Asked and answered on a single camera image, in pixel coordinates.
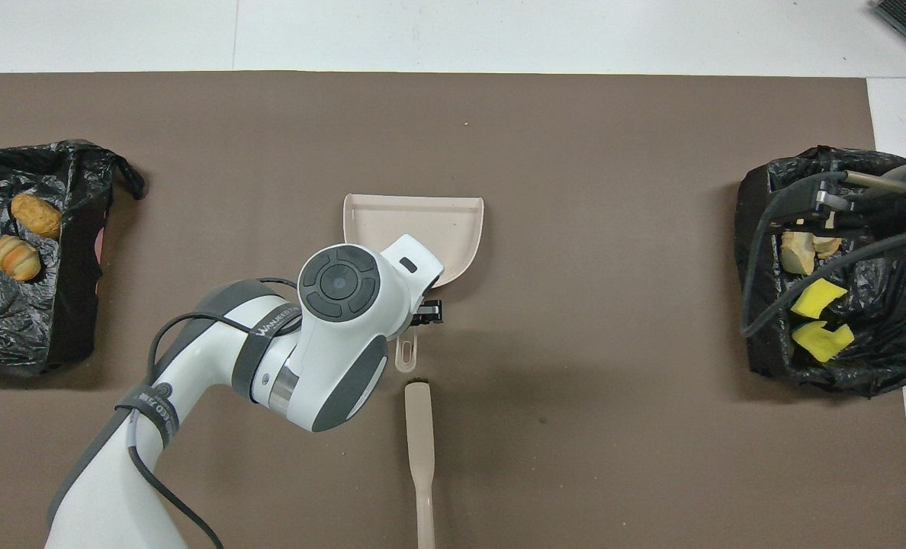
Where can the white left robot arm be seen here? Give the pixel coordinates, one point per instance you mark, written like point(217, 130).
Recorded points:
point(331, 335)

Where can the pale tan foam chunk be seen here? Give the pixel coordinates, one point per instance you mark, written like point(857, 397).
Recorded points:
point(829, 245)

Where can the black bag lined bin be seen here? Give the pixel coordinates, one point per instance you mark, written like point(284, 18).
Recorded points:
point(880, 358)
point(72, 305)

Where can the brown oval cork lump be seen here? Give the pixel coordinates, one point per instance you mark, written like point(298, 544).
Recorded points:
point(37, 215)

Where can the beige plastic dustpan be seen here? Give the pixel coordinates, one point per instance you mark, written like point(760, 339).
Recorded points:
point(438, 225)

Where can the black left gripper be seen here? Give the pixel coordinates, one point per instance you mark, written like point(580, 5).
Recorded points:
point(427, 313)

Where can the pale rounded foam chunk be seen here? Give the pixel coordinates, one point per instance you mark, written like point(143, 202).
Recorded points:
point(14, 258)

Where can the small yellow green sponge piece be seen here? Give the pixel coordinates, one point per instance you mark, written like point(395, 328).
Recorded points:
point(817, 297)

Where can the tan orange foam chunk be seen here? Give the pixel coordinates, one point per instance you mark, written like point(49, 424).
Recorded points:
point(796, 252)

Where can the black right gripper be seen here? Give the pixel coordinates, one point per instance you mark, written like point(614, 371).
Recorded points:
point(872, 210)

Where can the large yellow green sponge piece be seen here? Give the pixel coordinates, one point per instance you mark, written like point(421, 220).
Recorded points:
point(823, 341)

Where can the brown table mat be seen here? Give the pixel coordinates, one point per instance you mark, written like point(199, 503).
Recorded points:
point(575, 381)

